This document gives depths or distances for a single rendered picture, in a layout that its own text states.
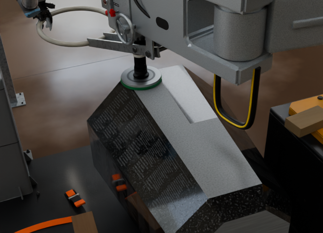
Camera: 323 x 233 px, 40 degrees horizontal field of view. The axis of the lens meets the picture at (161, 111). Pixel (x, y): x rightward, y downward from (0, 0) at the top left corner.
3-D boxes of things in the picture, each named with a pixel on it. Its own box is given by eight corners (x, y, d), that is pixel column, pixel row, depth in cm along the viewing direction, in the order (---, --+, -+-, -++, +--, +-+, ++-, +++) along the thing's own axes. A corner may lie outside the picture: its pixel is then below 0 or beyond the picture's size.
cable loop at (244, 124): (255, 135, 185) (262, 67, 167) (249, 138, 183) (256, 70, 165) (216, 111, 200) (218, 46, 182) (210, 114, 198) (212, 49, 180)
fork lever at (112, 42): (184, 47, 214) (182, 37, 212) (152, 60, 204) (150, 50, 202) (111, 38, 268) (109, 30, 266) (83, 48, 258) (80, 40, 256)
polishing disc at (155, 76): (169, 77, 237) (169, 75, 236) (138, 92, 226) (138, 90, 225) (143, 63, 250) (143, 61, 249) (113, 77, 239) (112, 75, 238)
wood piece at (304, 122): (315, 114, 216) (317, 105, 213) (331, 124, 208) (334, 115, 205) (283, 126, 208) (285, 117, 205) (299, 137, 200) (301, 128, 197)
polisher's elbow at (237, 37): (249, 36, 181) (254, -11, 170) (272, 57, 166) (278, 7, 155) (205, 43, 177) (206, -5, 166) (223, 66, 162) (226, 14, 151)
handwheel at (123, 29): (150, 44, 205) (149, 13, 197) (132, 51, 200) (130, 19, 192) (131, 34, 215) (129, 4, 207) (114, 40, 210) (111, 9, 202)
